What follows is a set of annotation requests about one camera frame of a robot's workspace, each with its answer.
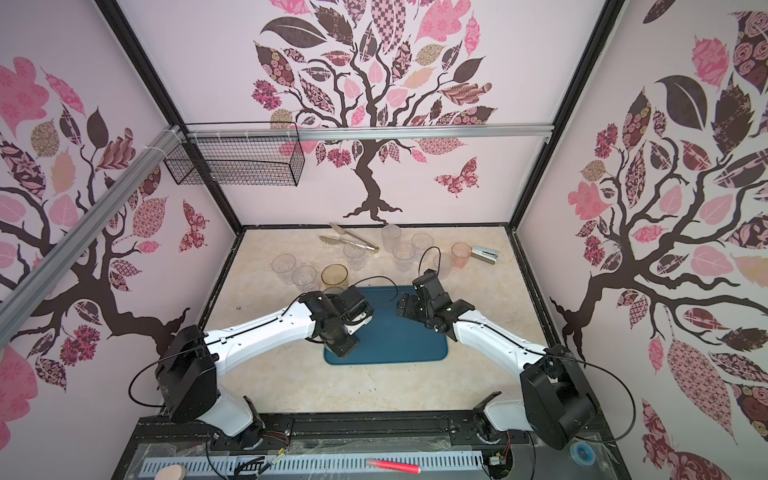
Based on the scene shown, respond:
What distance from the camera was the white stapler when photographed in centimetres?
109

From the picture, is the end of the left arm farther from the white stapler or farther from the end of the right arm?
the white stapler

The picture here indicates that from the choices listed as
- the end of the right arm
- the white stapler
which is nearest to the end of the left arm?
the end of the right arm

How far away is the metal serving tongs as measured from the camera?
1.13 metres

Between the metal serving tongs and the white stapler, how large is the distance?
0.38 meters
